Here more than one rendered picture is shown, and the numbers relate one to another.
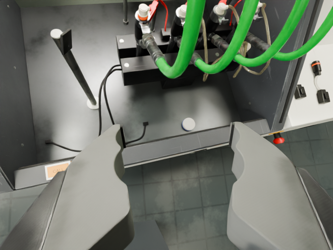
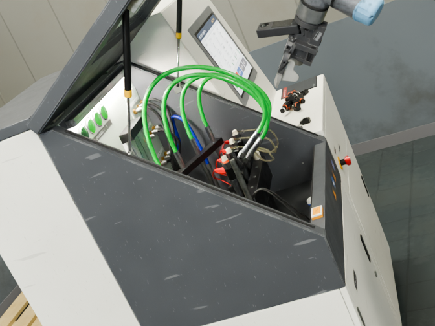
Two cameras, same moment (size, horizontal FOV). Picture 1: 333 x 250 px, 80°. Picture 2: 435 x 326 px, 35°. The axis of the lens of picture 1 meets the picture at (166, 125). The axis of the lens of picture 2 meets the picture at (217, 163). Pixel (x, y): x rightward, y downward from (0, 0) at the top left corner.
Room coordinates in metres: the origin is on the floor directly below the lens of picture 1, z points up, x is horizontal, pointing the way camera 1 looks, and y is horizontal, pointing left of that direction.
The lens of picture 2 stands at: (-1.62, 0.90, 1.75)
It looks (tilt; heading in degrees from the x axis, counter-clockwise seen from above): 18 degrees down; 339
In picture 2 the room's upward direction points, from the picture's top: 24 degrees counter-clockwise
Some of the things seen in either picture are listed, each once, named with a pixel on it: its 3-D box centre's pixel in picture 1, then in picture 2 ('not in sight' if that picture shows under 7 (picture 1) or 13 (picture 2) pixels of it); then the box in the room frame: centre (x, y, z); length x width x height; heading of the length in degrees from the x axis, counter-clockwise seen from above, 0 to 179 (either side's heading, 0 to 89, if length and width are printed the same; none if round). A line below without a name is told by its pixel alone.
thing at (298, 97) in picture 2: not in sight; (293, 98); (0.72, -0.40, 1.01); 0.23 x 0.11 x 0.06; 142
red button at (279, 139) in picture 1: (277, 137); (345, 161); (0.41, -0.33, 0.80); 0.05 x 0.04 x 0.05; 142
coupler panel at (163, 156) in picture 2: not in sight; (152, 131); (0.58, 0.22, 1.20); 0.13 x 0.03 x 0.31; 142
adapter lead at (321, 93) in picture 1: (320, 81); (294, 123); (0.51, -0.25, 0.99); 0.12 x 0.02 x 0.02; 43
